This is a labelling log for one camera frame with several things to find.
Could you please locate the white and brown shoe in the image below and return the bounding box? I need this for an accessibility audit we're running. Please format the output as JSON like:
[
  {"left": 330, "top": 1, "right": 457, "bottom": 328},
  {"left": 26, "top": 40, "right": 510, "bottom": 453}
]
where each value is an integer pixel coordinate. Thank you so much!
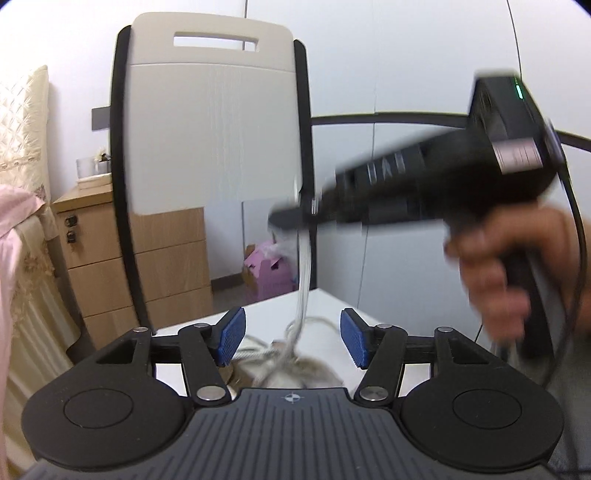
[{"left": 222, "top": 339, "right": 347, "bottom": 398}]

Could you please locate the wooden bedside cabinet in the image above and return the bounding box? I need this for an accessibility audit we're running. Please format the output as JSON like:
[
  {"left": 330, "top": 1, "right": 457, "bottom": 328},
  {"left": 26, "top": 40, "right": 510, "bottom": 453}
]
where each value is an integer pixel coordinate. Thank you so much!
[{"left": 51, "top": 185, "right": 215, "bottom": 349}]

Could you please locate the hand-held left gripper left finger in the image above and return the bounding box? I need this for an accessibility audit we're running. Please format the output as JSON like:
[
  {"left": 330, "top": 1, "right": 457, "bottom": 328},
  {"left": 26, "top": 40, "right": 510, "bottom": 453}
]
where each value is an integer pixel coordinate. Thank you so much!
[{"left": 95, "top": 307, "right": 247, "bottom": 407}]

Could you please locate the person's right hand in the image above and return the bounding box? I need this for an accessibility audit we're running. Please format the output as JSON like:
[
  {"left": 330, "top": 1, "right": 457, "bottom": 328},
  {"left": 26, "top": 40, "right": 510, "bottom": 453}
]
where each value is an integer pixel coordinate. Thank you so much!
[{"left": 445, "top": 205, "right": 583, "bottom": 342}]

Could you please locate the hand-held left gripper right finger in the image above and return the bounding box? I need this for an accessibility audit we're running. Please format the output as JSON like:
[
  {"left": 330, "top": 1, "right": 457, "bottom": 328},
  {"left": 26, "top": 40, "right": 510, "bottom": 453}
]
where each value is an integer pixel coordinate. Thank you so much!
[{"left": 339, "top": 308, "right": 506, "bottom": 407}]

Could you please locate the grey wall plate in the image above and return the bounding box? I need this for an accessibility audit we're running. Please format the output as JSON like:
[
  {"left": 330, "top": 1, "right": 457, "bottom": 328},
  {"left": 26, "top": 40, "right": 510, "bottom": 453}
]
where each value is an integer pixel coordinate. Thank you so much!
[{"left": 91, "top": 105, "right": 114, "bottom": 131}]

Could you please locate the pink cardboard box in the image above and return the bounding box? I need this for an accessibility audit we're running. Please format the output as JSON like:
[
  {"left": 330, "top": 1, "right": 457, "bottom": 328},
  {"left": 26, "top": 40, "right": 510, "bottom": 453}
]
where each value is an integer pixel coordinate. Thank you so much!
[{"left": 244, "top": 237, "right": 298, "bottom": 303}]

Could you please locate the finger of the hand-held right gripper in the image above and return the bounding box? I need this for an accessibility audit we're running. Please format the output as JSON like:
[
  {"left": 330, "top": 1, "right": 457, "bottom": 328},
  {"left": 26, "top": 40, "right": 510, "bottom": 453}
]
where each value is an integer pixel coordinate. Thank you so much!
[{"left": 268, "top": 194, "right": 333, "bottom": 232}]

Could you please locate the black cable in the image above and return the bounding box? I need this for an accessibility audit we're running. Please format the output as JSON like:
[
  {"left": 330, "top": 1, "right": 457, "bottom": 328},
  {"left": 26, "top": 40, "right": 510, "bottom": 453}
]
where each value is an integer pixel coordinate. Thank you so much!
[{"left": 538, "top": 122, "right": 585, "bottom": 393}]

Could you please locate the cream bed skirt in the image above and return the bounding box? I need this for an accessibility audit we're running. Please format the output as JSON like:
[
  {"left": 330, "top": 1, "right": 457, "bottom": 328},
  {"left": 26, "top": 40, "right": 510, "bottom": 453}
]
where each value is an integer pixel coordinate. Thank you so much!
[{"left": 0, "top": 203, "right": 81, "bottom": 462}]

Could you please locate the white chair with black frame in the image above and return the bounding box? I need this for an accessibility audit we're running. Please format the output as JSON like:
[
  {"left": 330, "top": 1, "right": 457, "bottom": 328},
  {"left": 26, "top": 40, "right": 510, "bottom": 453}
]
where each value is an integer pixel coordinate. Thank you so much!
[{"left": 110, "top": 13, "right": 462, "bottom": 402}]

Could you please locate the white shoelace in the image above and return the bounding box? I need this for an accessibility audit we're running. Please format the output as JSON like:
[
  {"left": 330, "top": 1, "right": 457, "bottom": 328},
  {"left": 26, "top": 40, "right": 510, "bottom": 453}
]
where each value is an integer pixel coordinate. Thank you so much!
[{"left": 231, "top": 175, "right": 342, "bottom": 370}]

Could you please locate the pink pillow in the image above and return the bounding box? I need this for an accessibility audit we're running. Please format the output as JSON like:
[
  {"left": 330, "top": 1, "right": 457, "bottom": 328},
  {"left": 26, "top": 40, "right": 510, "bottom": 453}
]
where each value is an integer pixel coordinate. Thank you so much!
[{"left": 0, "top": 184, "right": 41, "bottom": 245}]

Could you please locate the cream quilted headboard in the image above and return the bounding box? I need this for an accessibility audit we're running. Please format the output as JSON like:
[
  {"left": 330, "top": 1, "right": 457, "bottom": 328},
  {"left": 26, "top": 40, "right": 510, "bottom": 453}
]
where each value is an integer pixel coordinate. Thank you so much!
[{"left": 0, "top": 65, "right": 49, "bottom": 204}]

